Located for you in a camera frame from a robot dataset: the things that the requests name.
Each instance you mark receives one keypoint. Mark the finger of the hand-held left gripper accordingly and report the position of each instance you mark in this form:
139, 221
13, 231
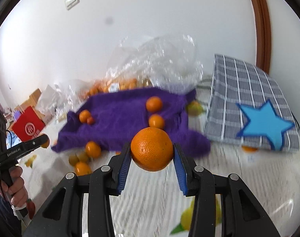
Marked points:
37, 142

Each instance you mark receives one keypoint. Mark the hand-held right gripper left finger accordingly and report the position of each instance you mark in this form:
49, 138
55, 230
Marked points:
124, 167

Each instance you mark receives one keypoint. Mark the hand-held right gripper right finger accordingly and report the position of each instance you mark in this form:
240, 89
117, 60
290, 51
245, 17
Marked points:
180, 170

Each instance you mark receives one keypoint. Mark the purple towel-lined tray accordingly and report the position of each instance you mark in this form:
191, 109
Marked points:
125, 118

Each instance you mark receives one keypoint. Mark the small red fruit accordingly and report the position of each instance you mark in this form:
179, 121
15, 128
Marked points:
90, 120

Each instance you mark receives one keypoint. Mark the person's left hand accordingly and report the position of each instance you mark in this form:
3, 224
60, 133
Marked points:
17, 185

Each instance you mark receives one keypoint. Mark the red paper bag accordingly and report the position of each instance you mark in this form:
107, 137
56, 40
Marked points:
29, 126

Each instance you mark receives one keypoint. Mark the kiwi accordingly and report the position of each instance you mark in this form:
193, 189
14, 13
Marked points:
72, 159

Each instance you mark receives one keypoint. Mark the white plastic bag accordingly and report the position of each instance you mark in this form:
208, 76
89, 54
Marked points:
47, 101

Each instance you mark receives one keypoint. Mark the greenish orange pair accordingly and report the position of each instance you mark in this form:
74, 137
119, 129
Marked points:
83, 156

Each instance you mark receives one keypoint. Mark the fruit-print tablecloth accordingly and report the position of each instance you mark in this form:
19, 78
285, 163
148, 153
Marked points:
152, 202

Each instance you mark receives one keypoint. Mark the small clear plastic bag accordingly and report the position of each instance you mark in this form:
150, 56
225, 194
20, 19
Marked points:
71, 96

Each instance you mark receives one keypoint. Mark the dark clothing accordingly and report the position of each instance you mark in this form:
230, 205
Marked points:
6, 219

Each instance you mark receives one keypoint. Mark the pile of bagged oranges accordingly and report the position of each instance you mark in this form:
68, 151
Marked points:
125, 85

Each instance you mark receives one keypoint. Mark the grey checked cushion blue star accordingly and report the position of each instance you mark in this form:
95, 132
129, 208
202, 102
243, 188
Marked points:
238, 86

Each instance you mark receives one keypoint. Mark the large clear plastic bag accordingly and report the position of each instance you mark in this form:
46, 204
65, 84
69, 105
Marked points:
159, 59

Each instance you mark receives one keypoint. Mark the white light switch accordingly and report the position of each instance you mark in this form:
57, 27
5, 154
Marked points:
71, 0

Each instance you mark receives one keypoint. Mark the brown wooden door frame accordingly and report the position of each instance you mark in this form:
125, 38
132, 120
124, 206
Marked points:
259, 17

